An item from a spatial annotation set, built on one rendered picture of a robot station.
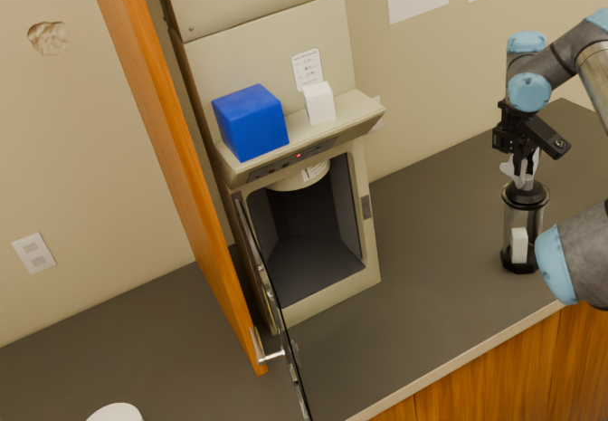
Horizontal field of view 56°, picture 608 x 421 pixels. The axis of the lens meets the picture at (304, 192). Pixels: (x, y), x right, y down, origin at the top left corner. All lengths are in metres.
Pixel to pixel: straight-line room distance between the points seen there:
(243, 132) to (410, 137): 1.03
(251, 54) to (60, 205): 0.74
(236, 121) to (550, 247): 0.54
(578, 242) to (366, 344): 0.67
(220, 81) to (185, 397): 0.75
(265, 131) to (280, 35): 0.19
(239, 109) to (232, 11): 0.17
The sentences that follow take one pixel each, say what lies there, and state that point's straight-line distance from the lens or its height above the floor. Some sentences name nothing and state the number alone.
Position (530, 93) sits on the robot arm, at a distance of 1.16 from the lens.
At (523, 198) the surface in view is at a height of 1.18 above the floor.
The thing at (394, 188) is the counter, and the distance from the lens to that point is 1.86.
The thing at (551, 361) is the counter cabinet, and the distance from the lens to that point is 1.79.
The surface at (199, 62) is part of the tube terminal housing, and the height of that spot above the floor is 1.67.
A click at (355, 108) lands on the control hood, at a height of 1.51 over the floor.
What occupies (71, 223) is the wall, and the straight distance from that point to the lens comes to 1.65.
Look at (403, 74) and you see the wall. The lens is 1.84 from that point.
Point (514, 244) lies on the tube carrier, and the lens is 1.52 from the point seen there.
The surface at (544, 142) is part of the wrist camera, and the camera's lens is 1.33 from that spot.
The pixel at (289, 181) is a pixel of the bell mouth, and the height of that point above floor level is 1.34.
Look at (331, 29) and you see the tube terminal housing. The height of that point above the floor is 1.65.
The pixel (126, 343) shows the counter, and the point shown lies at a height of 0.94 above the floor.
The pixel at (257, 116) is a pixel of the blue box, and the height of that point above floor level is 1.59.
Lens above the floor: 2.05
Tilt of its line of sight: 36 degrees down
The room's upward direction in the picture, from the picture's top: 12 degrees counter-clockwise
